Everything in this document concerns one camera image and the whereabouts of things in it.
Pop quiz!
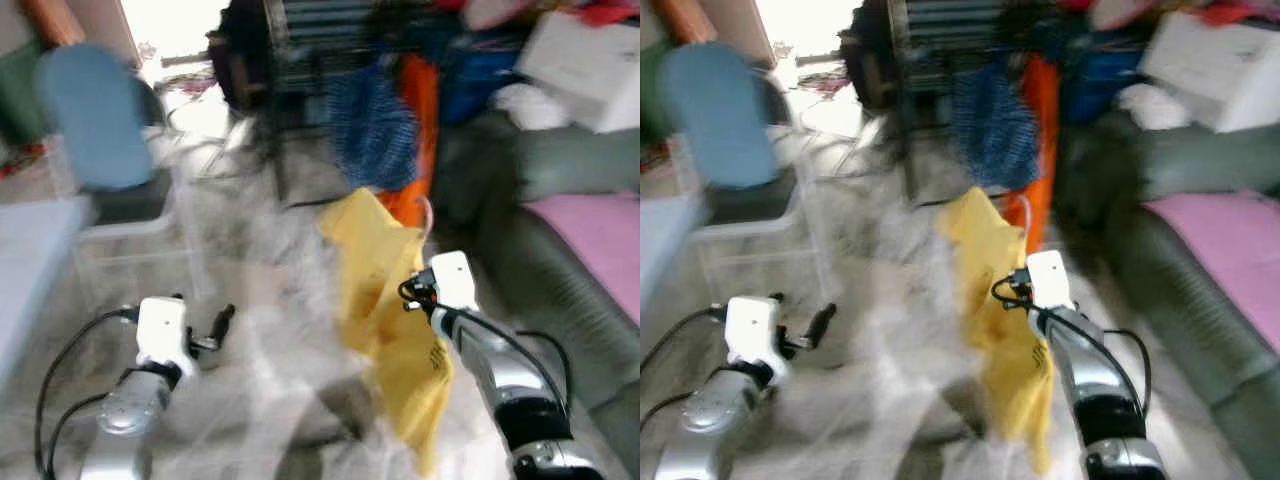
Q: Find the light blue plastic folding table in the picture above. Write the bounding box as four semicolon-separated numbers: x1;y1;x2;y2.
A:
640;195;701;341
0;195;96;391

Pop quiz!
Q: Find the white folding chair grey seat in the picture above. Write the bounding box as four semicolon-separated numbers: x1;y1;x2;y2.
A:
658;70;831;301
38;70;206;301

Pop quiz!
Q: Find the black metal clothes rack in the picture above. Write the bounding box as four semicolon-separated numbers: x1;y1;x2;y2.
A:
262;0;401;209
888;0;1021;209

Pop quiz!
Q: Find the orange shirt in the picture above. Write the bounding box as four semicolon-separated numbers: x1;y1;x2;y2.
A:
1005;52;1061;251
375;52;441;229

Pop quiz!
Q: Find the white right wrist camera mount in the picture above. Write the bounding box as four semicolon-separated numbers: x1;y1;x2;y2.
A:
1025;250;1076;311
425;251;479;313

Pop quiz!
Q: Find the blue white plaid shirt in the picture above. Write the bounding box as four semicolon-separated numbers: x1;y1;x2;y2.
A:
950;62;1046;191
325;62;421;193

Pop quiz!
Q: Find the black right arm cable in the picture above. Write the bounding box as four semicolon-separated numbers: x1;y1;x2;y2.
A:
1060;312;1153;416
455;310;573;411

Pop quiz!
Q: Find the brown wooden plank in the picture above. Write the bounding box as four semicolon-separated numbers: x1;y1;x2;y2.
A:
22;0;86;49
655;0;719;46

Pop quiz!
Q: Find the dark purple upholstered stool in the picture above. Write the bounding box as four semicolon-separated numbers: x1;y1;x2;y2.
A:
208;0;276;111
840;0;906;111

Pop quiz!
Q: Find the red plastic clothes hanger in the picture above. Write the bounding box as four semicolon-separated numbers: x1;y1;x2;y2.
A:
412;195;438;251
1015;195;1038;251

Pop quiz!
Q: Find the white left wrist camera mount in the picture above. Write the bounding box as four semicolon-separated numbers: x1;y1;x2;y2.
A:
136;296;193;369
725;296;783;369

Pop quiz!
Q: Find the blue plastic crate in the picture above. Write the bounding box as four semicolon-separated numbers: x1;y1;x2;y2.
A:
438;45;521;126
1060;45;1146;126

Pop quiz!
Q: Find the red cloth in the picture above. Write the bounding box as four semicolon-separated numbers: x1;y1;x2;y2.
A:
570;0;641;29
1195;0;1280;29

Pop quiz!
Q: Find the white crumpled cloth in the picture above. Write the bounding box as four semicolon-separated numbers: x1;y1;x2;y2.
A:
1115;82;1196;131
495;82;571;131

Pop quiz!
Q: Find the light blue chair cushion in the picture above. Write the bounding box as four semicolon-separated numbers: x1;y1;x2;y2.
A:
38;42;156;193
658;42;781;191

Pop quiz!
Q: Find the dark green sofa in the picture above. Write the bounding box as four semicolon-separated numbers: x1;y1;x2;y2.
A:
430;110;641;480
1050;110;1280;480

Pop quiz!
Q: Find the white plastic box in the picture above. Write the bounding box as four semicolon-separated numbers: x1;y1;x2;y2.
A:
515;10;641;134
1138;10;1280;134

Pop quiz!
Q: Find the pink sofa blanket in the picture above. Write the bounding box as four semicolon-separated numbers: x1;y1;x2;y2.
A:
1145;192;1280;356
525;192;641;326

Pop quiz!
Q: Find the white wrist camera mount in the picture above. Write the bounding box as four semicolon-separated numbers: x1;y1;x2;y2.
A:
1025;250;1076;311
136;296;193;369
725;296;783;369
425;251;479;313

